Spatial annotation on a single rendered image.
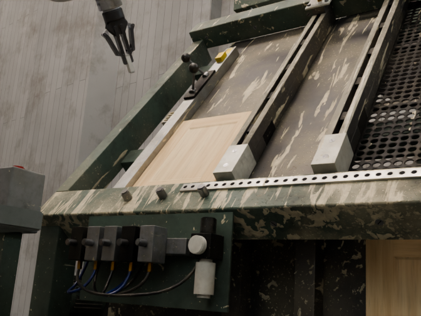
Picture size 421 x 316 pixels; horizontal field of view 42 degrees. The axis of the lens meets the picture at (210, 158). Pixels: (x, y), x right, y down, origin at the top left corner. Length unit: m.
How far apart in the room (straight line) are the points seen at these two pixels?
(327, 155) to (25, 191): 0.88
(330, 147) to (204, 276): 0.44
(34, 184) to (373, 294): 1.00
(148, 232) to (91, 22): 6.55
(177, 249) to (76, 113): 6.09
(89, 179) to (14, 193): 0.36
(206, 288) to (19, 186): 0.66
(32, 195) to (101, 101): 5.78
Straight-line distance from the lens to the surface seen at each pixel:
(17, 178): 1.68
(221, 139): 1.75
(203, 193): 1.44
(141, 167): 1.78
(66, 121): 7.54
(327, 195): 1.27
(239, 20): 2.51
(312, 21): 2.22
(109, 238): 1.46
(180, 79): 2.42
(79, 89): 7.50
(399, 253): 1.44
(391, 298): 1.44
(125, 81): 7.50
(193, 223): 1.42
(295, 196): 1.30
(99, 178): 1.98
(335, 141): 1.40
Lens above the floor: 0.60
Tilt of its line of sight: 14 degrees up
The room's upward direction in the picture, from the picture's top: 4 degrees clockwise
